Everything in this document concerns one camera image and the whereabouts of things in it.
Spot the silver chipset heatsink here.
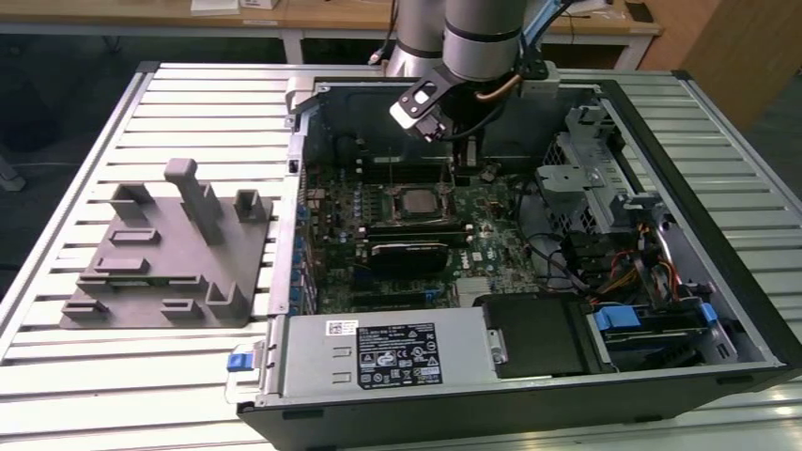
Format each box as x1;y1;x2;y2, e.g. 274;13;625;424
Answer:
456;277;494;306

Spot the silver CPU chip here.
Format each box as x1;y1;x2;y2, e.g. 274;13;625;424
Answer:
401;187;442;213

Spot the grey wrist camera block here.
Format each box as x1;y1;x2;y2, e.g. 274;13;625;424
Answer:
518;60;562;98

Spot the black graphics card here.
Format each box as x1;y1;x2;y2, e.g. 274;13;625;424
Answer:
366;241;450;274

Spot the metal drive cage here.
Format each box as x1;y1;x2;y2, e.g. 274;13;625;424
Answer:
532;105;629;236

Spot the black PC case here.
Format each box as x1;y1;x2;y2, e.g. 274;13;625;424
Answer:
223;74;802;451

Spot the metal socket cover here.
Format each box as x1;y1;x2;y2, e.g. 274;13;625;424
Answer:
388;184;457;222

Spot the orange yellow wire bundle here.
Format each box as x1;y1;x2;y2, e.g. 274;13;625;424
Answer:
592;223;685;302

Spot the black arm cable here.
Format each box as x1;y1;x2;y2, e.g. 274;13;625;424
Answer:
438;23;546;143

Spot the silver power supply unit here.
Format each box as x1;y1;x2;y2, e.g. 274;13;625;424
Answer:
276;312;506;400

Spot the wooden cabinet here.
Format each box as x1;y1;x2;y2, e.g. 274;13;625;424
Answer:
638;0;802;131

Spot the green motherboard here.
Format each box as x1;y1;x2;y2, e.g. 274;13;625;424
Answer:
294;163;566;316

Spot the grey parts rack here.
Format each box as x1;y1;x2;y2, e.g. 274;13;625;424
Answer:
55;158;281;330

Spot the black looped wire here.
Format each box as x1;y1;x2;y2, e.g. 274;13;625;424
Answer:
525;232;601;298

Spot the black plastic shroud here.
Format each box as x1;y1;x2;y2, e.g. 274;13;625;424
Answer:
476;293;598;380

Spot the hanging cable with plug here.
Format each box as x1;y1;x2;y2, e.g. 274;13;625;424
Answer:
368;0;402;67

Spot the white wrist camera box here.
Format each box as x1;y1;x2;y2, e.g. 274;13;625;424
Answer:
388;76;454;143

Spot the hard disk in blue carrier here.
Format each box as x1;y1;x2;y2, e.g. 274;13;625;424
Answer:
592;303;708;372

